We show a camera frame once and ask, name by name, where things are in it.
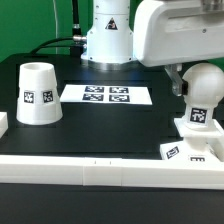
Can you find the white lamp shade cone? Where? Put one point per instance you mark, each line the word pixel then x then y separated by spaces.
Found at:
pixel 38 102

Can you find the white lamp base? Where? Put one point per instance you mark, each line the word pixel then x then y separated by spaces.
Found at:
pixel 197 145

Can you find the white front fence wall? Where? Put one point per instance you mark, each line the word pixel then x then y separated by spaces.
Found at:
pixel 110 172

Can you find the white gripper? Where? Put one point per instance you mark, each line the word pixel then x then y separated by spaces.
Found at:
pixel 168 32

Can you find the white left fence block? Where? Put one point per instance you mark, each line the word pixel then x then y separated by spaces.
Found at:
pixel 3 123

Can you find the white lamp bulb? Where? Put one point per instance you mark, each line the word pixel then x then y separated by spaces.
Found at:
pixel 205 91

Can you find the white marker sheet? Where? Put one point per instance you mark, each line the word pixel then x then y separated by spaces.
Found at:
pixel 106 94

